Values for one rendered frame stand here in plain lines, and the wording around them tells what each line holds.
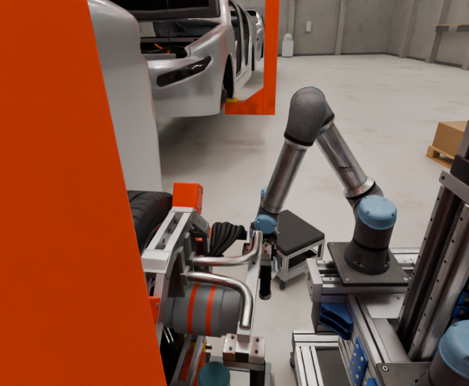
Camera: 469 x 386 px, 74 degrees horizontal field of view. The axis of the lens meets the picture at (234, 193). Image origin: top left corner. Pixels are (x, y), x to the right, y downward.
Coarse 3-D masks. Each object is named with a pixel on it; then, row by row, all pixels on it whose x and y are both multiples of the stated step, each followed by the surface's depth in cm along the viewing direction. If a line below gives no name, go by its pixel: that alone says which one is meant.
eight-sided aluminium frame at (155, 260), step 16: (176, 208) 86; (192, 208) 86; (176, 224) 86; (192, 224) 91; (208, 224) 106; (160, 240) 75; (176, 240) 74; (192, 240) 108; (208, 240) 109; (144, 256) 69; (160, 256) 68; (176, 256) 74; (144, 272) 67; (160, 272) 67; (208, 272) 113; (160, 288) 66; (160, 304) 65; (160, 320) 65; (160, 336) 66; (192, 336) 108; (176, 368) 98; (192, 368) 97; (176, 384) 93; (192, 384) 96
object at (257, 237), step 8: (256, 232) 94; (256, 240) 90; (256, 248) 87; (192, 256) 84; (240, 256) 85; (248, 256) 85; (256, 256) 86; (192, 264) 84; (200, 264) 84; (208, 264) 84; (216, 264) 83; (224, 264) 83; (232, 264) 83; (240, 264) 84
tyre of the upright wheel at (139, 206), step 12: (132, 192) 86; (144, 192) 88; (156, 192) 87; (132, 204) 77; (144, 204) 78; (156, 204) 82; (168, 204) 90; (132, 216) 73; (144, 216) 75; (156, 216) 82; (144, 228) 75; (144, 240) 75; (180, 336) 110; (180, 348) 110; (168, 372) 99; (168, 384) 99
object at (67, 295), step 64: (0, 0) 10; (64, 0) 13; (0, 64) 10; (64, 64) 13; (0, 128) 10; (64, 128) 13; (0, 192) 10; (64, 192) 13; (0, 256) 10; (64, 256) 13; (128, 256) 19; (0, 320) 10; (64, 320) 14; (128, 320) 20; (0, 384) 10; (64, 384) 14; (128, 384) 20
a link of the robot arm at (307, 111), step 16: (304, 96) 92; (320, 96) 93; (304, 112) 90; (320, 112) 91; (288, 128) 93; (304, 128) 90; (320, 128) 93; (288, 144) 95; (304, 144) 92; (288, 160) 96; (272, 176) 102; (288, 176) 99; (272, 192) 103; (288, 192) 104; (272, 208) 105; (256, 224) 108; (272, 224) 106
